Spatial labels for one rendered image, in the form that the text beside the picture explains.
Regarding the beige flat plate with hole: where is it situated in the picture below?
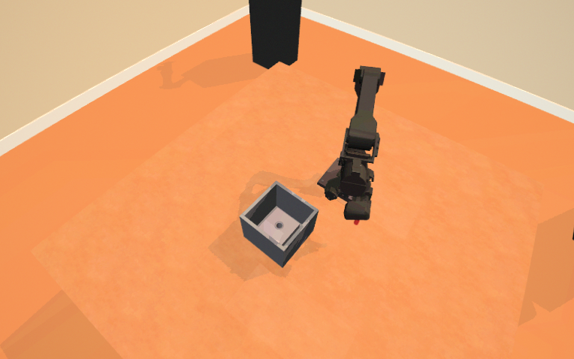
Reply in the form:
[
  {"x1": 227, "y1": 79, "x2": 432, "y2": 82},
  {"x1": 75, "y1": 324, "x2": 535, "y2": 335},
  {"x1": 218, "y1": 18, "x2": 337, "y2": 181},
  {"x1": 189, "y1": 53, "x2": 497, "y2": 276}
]
[{"x1": 259, "y1": 207, "x2": 300, "y2": 246}]

